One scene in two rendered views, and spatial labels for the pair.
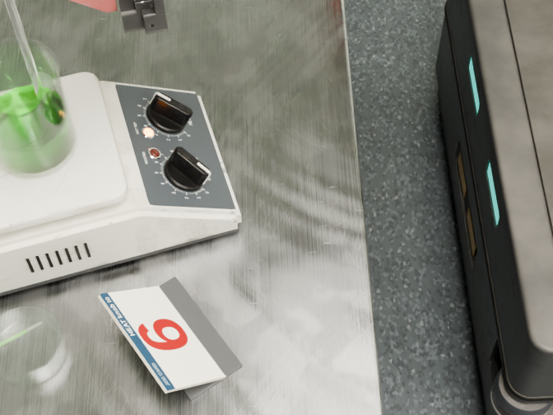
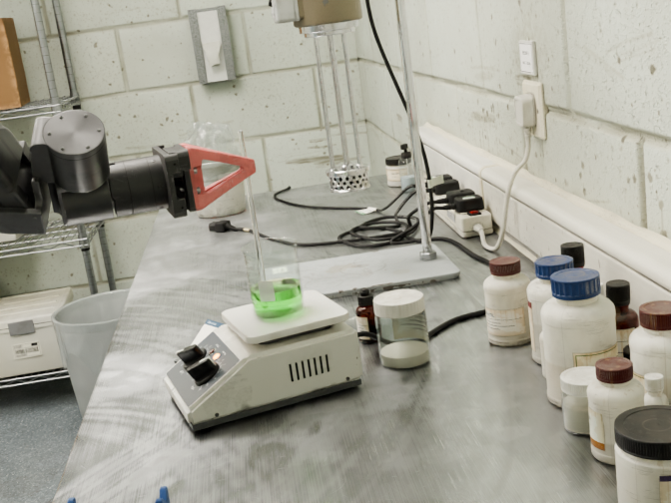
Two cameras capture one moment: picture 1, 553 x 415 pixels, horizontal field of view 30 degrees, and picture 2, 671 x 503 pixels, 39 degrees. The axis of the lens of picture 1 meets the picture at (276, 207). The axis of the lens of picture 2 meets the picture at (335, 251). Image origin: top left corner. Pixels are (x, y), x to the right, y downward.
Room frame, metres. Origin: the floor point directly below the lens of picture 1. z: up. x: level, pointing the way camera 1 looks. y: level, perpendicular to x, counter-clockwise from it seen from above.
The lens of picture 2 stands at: (1.45, 0.17, 1.16)
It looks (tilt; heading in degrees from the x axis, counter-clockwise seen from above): 14 degrees down; 176
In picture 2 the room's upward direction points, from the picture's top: 8 degrees counter-clockwise
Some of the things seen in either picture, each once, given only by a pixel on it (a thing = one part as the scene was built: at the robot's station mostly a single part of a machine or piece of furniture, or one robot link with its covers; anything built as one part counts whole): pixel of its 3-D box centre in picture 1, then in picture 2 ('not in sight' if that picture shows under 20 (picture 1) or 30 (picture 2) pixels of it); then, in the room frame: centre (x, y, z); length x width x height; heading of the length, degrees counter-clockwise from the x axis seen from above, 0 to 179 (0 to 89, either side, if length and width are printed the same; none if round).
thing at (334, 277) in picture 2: not in sight; (354, 272); (0.03, 0.30, 0.76); 0.30 x 0.20 x 0.01; 91
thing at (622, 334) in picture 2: not in sight; (619, 326); (0.55, 0.52, 0.80); 0.04 x 0.04 x 0.10
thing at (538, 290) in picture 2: not in sight; (557, 309); (0.49, 0.48, 0.81); 0.06 x 0.06 x 0.11
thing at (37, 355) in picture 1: (26, 346); not in sight; (0.32, 0.18, 0.76); 0.06 x 0.06 x 0.02
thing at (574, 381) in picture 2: not in sight; (586, 400); (0.66, 0.44, 0.78); 0.05 x 0.05 x 0.05
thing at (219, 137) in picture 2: not in sight; (214, 166); (-0.66, 0.08, 0.86); 0.14 x 0.14 x 0.21
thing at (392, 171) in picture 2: not in sight; (398, 171); (-0.67, 0.49, 0.78); 0.06 x 0.06 x 0.06
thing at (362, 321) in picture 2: not in sight; (367, 313); (0.33, 0.28, 0.78); 0.03 x 0.03 x 0.07
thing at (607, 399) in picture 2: not in sight; (616, 409); (0.72, 0.45, 0.79); 0.05 x 0.05 x 0.09
